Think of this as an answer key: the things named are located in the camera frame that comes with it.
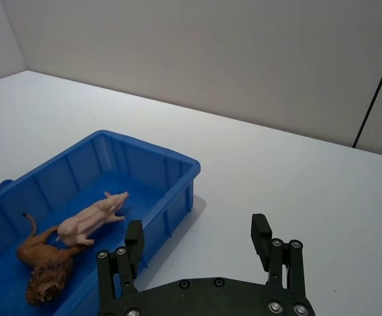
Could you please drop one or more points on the blue plastic bin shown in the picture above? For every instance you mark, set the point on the blue plastic bin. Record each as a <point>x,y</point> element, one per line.
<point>164,184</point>

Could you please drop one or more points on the pink toy pig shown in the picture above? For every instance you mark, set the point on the pink toy pig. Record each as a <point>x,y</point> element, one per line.
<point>89,219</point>

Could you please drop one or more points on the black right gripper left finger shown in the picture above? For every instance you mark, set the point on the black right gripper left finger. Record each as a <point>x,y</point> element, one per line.
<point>134,240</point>

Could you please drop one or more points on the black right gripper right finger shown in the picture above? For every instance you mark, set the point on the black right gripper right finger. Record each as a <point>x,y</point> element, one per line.
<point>260,240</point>

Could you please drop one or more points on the brown toy lion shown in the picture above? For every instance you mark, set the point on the brown toy lion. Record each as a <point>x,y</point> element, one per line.
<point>51,263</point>

